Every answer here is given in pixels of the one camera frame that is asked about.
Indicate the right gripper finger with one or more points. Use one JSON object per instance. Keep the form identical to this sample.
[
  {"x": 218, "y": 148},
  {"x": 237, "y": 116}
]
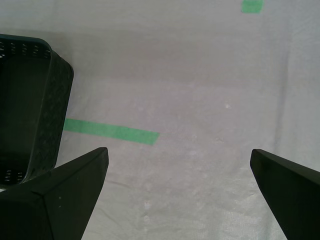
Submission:
[
  {"x": 62, "y": 207},
  {"x": 295, "y": 200}
]

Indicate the black perforated plastic basket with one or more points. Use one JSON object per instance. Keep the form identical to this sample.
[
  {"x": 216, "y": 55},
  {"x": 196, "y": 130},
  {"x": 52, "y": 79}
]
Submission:
[{"x": 47, "y": 112}]

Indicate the long green tape strip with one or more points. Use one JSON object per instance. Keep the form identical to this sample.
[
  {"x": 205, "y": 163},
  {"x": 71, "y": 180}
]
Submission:
[{"x": 112, "y": 131}]

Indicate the white table cloth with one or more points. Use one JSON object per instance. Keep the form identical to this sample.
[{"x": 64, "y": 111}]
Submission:
[{"x": 187, "y": 87}]

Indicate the small green tape marker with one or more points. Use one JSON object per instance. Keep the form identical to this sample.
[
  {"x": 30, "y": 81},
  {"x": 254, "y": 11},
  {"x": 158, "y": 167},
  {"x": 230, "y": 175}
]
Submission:
[{"x": 252, "y": 6}]

